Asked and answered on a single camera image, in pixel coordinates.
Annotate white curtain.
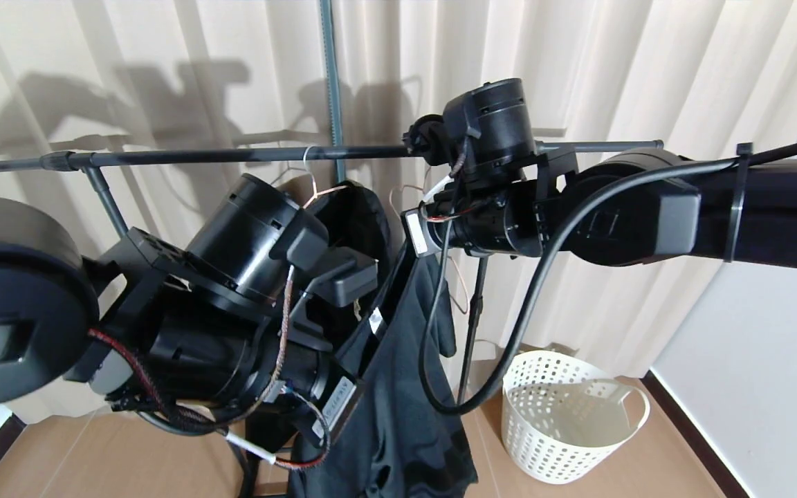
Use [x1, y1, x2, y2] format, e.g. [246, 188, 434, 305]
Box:
[0, 0, 797, 423]

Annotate black clothes rack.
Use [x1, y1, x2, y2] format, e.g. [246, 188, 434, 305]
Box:
[0, 138, 664, 498]

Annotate pink clothes hanger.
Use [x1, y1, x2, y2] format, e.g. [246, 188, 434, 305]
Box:
[300, 147, 352, 210]
[390, 163, 473, 317]

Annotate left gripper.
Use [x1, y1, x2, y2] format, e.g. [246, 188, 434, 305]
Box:
[146, 315, 366, 447]

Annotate black shorts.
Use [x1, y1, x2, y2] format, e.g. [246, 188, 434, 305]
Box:
[243, 181, 394, 457]

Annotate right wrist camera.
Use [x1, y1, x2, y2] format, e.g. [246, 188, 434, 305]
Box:
[402, 114, 456, 167]

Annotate white laundry basket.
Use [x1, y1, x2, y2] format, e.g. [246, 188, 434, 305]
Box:
[501, 349, 650, 485]

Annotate black cable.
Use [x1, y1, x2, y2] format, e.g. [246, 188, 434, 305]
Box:
[136, 401, 240, 438]
[418, 131, 797, 416]

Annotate black garment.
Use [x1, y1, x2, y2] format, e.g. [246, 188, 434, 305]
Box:
[288, 239, 479, 498]

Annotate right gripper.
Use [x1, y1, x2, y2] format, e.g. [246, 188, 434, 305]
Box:
[404, 187, 551, 259]

